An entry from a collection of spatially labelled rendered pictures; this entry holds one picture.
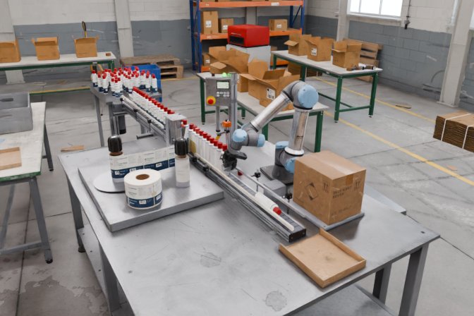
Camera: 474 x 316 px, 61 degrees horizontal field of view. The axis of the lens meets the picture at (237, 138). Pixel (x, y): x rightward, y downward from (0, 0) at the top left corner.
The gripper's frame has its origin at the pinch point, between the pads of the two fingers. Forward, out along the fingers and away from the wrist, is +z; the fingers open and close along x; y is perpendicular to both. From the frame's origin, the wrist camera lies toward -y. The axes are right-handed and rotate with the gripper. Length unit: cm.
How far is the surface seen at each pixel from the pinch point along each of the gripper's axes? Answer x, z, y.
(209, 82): -46, -32, -1
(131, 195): 3, -5, 63
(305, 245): 70, -29, 1
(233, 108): -31.0, -20.2, -14.2
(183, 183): -0.7, 2.8, 30.4
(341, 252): 81, -35, -11
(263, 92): -124, 72, -128
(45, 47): -490, 276, 31
